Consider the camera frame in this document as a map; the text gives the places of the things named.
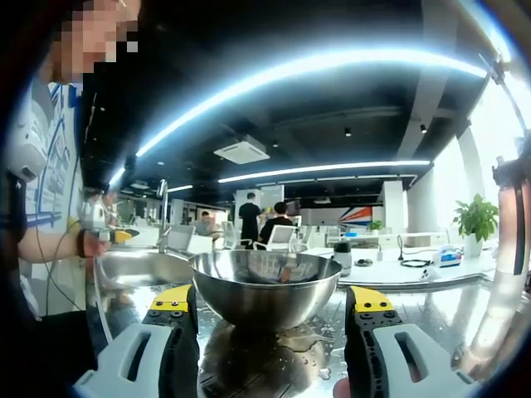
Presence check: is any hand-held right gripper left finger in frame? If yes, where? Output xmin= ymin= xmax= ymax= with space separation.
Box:
xmin=73 ymin=284 xmax=201 ymax=398

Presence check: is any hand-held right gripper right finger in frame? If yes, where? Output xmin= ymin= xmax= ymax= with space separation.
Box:
xmin=343 ymin=284 xmax=479 ymax=398

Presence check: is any stainless steel sink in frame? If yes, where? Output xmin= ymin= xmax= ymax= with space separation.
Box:
xmin=98 ymin=247 xmax=197 ymax=291

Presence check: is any stainless steel bowl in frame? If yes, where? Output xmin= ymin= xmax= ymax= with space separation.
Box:
xmin=189 ymin=249 xmax=343 ymax=333

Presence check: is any chrome sink faucet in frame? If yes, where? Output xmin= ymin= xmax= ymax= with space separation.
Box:
xmin=155 ymin=178 xmax=173 ymax=255

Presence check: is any person's left hand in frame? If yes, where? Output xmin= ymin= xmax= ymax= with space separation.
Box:
xmin=76 ymin=228 xmax=112 ymax=259

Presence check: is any person's torso in printed shirt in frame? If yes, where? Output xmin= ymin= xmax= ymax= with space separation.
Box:
xmin=0 ymin=78 xmax=90 ymax=323

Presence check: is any white office chair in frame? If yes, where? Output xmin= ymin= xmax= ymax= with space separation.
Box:
xmin=168 ymin=225 xmax=197 ymax=255
xmin=253 ymin=225 xmax=299 ymax=253

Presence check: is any white rounded device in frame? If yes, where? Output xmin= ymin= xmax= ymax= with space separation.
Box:
xmin=417 ymin=266 xmax=444 ymax=284

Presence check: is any white chest-worn device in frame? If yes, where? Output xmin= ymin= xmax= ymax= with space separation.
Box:
xmin=4 ymin=93 xmax=51 ymax=184

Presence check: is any blue and white box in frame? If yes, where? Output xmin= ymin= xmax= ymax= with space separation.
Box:
xmin=431 ymin=244 xmax=465 ymax=269

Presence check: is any white bottle with black lid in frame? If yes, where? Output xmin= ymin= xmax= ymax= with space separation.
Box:
xmin=333 ymin=240 xmax=353 ymax=278

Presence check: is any ceiling air conditioner unit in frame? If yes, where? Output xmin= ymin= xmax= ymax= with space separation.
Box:
xmin=212 ymin=135 xmax=271 ymax=166

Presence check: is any large potted green plant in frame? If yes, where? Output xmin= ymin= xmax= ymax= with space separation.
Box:
xmin=451 ymin=193 xmax=500 ymax=257

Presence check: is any short ceiling light strip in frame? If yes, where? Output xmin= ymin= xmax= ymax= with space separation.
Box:
xmin=217 ymin=159 xmax=432 ymax=184

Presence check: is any long ceiling light strip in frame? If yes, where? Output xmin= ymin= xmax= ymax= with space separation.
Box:
xmin=108 ymin=47 xmax=489 ymax=187

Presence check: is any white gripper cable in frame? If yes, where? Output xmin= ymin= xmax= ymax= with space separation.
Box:
xmin=91 ymin=253 xmax=115 ymax=345

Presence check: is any thin device cable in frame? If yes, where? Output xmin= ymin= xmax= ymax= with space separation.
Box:
xmin=35 ymin=217 xmax=86 ymax=314

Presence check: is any black cable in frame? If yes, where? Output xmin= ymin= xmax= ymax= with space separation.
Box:
xmin=397 ymin=233 xmax=435 ymax=269

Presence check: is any pink bottle with black strap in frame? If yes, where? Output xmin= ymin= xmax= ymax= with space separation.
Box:
xmin=491 ymin=134 xmax=531 ymax=277

